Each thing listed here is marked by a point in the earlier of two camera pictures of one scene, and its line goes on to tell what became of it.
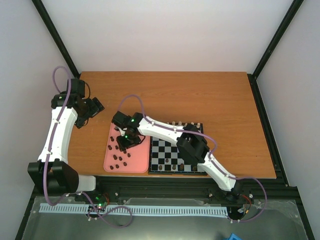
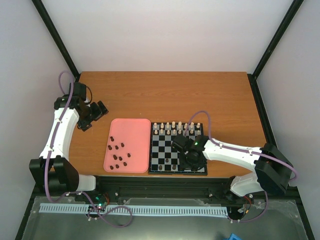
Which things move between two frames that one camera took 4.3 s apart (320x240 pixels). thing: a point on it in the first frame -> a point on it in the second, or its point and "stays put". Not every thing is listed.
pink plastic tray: (135, 159) stays put
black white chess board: (164, 158) stays put
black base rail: (272, 190) stays put
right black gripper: (123, 146) -> (183, 165)
